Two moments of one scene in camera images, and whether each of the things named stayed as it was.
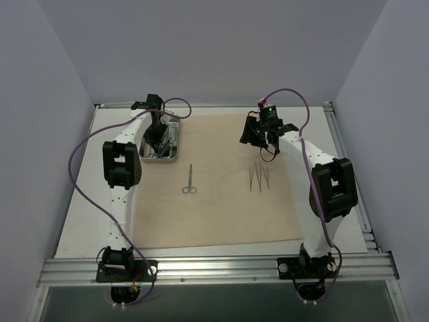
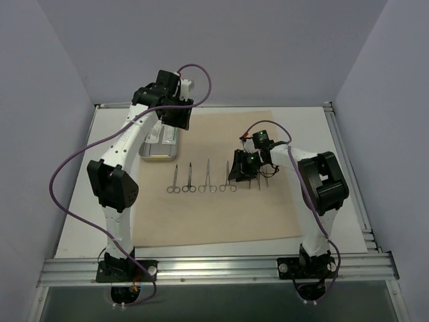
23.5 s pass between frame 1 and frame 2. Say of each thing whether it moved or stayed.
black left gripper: moved
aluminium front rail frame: stayed
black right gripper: moved
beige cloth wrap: stayed
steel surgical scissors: stayed
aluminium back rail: stayed
